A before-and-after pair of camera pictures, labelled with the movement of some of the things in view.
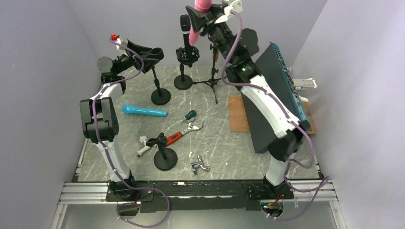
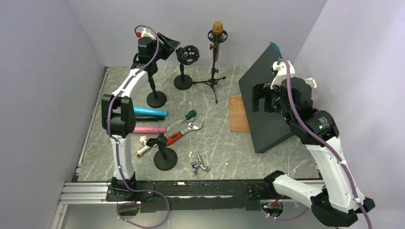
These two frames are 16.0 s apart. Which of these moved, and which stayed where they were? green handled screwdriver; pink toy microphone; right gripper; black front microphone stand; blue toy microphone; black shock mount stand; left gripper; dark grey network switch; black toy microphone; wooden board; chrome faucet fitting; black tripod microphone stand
Moved: left gripper; black toy microphone; right gripper; pink toy microphone
Stayed: dark grey network switch; chrome faucet fitting; green handled screwdriver; blue toy microphone; wooden board; black shock mount stand; black tripod microphone stand; black front microphone stand
